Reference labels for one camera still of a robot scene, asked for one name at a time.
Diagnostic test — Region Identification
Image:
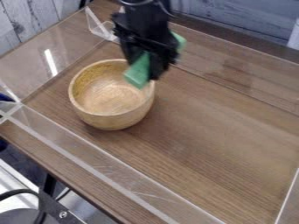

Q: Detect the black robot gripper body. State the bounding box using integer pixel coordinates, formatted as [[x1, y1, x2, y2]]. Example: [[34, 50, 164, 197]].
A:
[[110, 0, 181, 64]]

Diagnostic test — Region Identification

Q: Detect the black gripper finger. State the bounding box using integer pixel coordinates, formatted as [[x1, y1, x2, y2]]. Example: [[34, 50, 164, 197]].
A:
[[149, 51, 174, 81], [120, 36, 148, 66]]

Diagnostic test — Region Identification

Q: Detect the green rectangular block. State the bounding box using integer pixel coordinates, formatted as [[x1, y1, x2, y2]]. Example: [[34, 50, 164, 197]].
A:
[[124, 32, 186, 89]]

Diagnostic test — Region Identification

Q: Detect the light wooden bowl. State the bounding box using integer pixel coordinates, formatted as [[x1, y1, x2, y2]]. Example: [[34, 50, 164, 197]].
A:
[[67, 59, 154, 130]]

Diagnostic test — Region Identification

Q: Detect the black table leg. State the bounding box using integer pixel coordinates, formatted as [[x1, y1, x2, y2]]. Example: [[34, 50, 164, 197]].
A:
[[42, 174, 57, 196]]

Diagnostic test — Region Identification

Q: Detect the clear acrylic tray wall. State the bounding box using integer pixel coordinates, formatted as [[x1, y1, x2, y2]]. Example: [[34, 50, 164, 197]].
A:
[[0, 11, 299, 224]]

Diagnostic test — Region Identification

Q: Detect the black metal bracket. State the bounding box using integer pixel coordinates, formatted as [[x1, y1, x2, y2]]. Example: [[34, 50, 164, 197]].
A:
[[33, 192, 86, 224]]

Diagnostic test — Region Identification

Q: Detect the black cable loop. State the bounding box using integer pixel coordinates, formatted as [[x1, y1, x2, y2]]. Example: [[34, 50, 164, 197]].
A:
[[0, 188, 47, 224]]

